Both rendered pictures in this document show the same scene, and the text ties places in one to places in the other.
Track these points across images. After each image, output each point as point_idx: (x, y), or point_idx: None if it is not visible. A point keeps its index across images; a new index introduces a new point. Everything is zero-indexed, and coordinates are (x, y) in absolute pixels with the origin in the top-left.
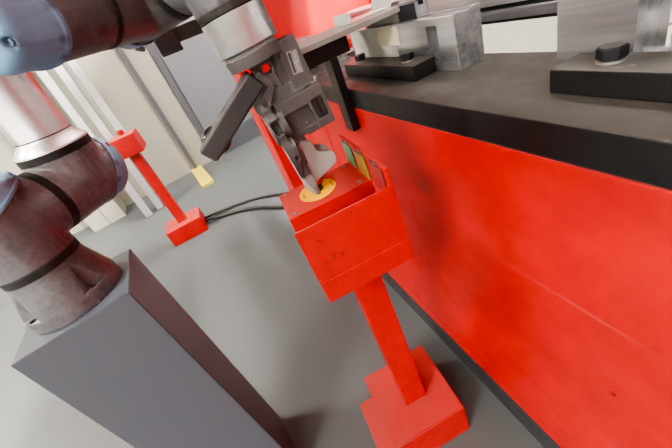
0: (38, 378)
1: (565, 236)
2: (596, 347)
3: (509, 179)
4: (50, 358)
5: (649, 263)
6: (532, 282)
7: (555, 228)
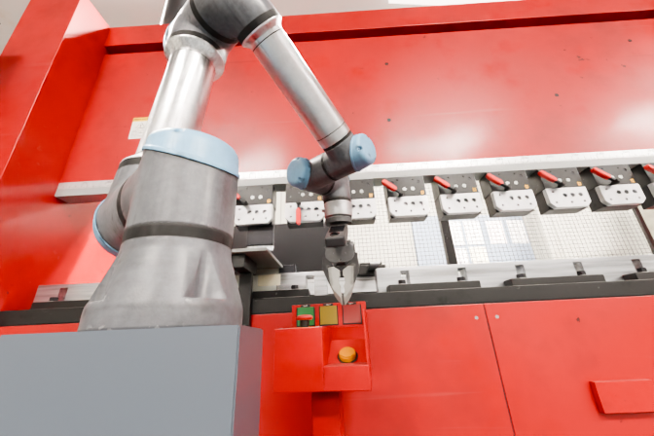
0: (237, 387)
1: (423, 345)
2: (454, 421)
3: (394, 324)
4: (245, 357)
5: (452, 338)
6: (414, 398)
7: (418, 343)
